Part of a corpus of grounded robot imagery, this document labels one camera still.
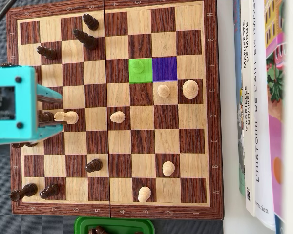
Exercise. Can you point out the colourful pink book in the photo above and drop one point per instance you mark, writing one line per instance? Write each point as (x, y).
(276, 136)

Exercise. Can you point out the white Gabrielle Chanel book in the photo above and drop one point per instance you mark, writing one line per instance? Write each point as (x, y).
(246, 146)

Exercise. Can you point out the light wooden pawn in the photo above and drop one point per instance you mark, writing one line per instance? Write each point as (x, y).
(117, 117)
(137, 66)
(163, 91)
(168, 168)
(144, 194)

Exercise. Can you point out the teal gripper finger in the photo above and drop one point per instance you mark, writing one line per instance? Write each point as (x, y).
(47, 129)
(47, 96)

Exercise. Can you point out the dark wooden knight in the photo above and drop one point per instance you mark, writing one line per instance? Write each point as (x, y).
(46, 116)

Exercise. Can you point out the green plastic tray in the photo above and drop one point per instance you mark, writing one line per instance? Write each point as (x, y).
(81, 224)

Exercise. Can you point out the white art history book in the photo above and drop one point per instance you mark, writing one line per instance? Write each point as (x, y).
(260, 146)

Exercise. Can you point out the dark wooden rook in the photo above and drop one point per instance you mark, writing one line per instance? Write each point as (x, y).
(24, 191)
(19, 145)

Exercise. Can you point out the dark wooden chess piece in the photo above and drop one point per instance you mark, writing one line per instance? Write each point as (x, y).
(97, 230)

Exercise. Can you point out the light wooden king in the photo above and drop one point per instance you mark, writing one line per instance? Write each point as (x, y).
(190, 89)

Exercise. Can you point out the light wooden rook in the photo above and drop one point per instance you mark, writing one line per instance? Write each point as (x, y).
(69, 117)

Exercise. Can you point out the wooden folding chess board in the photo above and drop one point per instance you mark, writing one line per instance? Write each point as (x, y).
(146, 141)

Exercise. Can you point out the dark wooden pawn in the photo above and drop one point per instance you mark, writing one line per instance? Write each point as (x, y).
(47, 52)
(90, 22)
(94, 165)
(49, 190)

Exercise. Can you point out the dark wooden king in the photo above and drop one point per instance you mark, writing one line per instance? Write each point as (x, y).
(8, 65)

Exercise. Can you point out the dark wooden bishop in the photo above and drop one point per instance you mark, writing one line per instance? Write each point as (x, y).
(85, 39)

